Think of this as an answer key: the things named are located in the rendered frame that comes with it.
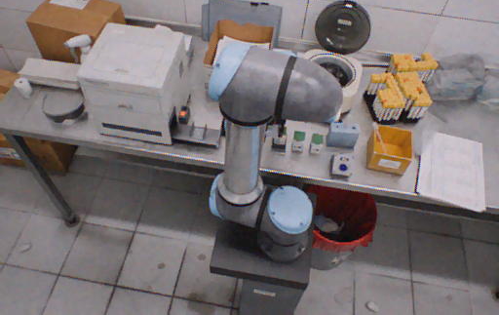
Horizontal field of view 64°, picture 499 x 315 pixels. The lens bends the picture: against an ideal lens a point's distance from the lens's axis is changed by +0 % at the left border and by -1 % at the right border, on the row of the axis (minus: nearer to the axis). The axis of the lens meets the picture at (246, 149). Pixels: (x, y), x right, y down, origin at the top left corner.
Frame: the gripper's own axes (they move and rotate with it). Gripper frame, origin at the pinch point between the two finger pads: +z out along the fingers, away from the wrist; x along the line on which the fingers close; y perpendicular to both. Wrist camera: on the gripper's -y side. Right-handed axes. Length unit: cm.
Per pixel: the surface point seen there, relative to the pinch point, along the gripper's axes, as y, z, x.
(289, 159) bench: -4.5, 6.1, 6.0
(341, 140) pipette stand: -22.2, 1.4, -1.5
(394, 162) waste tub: -39.7, -0.7, 6.8
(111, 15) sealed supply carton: 73, -12, -42
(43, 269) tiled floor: 110, 94, 32
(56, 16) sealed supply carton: 94, -12, -37
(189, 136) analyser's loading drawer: 32.2, 1.5, 4.5
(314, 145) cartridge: -12.3, 0.7, 2.7
